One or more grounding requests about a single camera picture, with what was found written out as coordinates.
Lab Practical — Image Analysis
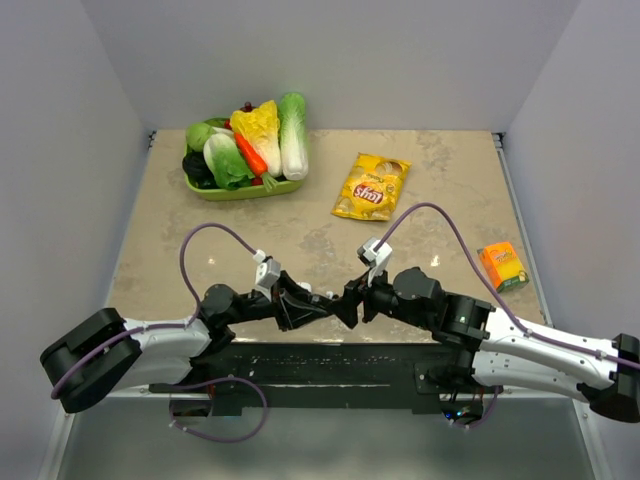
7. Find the black toy vegetable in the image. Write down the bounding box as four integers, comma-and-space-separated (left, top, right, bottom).
182, 151, 218, 190

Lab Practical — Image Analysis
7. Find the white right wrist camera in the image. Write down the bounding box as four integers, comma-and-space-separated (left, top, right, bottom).
357, 237, 393, 286

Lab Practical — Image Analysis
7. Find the orange toy carrot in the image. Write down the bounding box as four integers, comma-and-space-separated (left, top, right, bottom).
234, 133, 277, 192

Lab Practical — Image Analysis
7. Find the orange juice carton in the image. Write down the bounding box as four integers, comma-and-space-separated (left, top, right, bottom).
477, 241, 529, 293

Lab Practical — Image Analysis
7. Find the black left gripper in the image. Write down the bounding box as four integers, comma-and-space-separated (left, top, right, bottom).
224, 271, 329, 333

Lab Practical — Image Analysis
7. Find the green leafy bok choy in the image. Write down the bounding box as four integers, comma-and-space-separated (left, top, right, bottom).
203, 133, 254, 190

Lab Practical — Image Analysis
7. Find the yellow white cabbage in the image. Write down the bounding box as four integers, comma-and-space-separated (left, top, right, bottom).
230, 100, 282, 177

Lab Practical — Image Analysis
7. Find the green vegetable basket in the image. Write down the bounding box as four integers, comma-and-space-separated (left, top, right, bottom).
182, 140, 307, 202

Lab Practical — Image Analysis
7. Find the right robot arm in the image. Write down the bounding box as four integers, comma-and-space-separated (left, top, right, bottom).
332, 267, 639, 423

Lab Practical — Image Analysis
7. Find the green white napa cabbage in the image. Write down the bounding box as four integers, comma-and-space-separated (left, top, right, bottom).
278, 92, 309, 181

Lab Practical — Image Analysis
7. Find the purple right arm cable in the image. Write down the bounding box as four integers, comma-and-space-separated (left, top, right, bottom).
374, 201, 640, 372

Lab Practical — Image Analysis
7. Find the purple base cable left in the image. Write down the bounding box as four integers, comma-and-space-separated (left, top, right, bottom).
162, 377, 269, 444

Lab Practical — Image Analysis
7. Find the yellow chips bag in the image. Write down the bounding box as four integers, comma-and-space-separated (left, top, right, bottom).
331, 153, 412, 221

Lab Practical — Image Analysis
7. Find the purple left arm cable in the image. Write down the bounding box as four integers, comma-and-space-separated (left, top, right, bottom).
49, 222, 259, 400

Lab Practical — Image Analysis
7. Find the round green cabbage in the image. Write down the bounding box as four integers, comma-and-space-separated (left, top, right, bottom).
185, 122, 215, 152

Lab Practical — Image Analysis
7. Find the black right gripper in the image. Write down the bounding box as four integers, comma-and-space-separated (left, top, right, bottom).
327, 260, 432, 330

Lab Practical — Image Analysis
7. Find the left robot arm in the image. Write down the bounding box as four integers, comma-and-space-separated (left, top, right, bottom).
40, 273, 337, 413

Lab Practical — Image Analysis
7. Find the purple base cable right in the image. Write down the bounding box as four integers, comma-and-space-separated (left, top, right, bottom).
447, 383, 505, 430

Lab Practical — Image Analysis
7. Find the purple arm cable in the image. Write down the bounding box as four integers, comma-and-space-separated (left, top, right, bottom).
49, 222, 259, 400
374, 201, 640, 372

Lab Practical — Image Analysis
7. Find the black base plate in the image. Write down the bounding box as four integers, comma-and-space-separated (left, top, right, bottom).
150, 343, 498, 421

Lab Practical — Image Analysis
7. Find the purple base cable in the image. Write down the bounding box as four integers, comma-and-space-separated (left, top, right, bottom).
447, 383, 505, 430
162, 377, 269, 444

